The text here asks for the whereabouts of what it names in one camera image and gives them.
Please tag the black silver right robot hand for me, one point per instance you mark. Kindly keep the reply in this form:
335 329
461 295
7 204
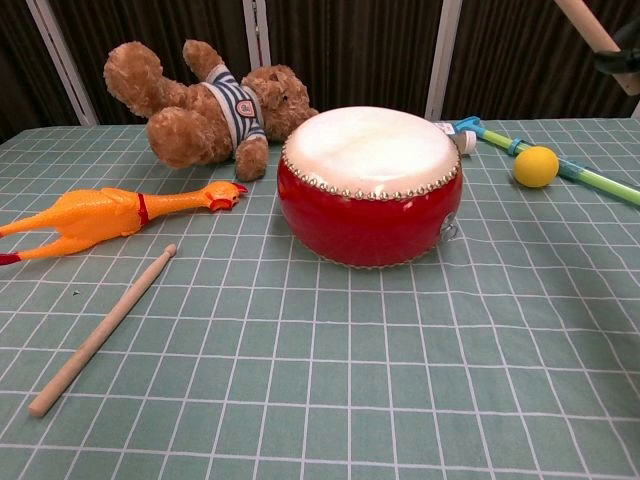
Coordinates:
625 57

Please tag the red drum with white skin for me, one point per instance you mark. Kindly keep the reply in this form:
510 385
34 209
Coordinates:
370 220

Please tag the green grid cutting mat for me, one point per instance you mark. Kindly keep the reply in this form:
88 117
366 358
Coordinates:
320 375

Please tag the yellow foam ball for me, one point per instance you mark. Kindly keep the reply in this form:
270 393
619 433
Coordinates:
536 167

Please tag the wooden drumstick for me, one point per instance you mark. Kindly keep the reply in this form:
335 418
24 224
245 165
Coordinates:
585 20
100 335

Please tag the brown teddy bear striped shirt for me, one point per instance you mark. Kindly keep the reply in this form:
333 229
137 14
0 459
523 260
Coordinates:
195 130

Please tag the yellow rubber chicken toy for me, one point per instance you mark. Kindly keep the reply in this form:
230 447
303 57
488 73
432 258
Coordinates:
95 215

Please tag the white partition frame post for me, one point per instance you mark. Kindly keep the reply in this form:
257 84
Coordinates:
444 55
256 35
65 65

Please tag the blue green water pump toy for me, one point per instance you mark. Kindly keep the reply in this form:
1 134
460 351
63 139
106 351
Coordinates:
600 180

